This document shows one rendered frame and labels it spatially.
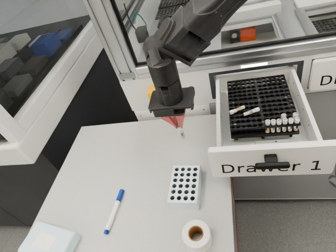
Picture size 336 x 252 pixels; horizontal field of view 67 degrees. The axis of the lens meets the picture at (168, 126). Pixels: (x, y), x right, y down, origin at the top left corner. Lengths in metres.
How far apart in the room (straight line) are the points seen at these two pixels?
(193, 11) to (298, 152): 0.39
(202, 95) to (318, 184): 0.78
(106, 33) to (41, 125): 0.46
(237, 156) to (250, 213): 0.95
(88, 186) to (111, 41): 0.49
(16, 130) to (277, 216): 1.31
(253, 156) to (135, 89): 0.51
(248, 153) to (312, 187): 0.87
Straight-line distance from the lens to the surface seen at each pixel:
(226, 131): 0.79
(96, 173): 0.94
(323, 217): 1.61
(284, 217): 1.58
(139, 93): 0.96
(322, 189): 1.50
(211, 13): 0.45
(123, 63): 0.90
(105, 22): 0.85
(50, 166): 1.19
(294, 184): 1.42
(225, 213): 0.73
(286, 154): 0.65
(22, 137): 1.04
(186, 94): 0.58
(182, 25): 0.46
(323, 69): 0.92
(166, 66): 0.50
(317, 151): 0.66
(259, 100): 0.79
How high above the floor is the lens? 1.42
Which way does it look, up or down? 43 degrees down
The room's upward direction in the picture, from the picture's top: 19 degrees counter-clockwise
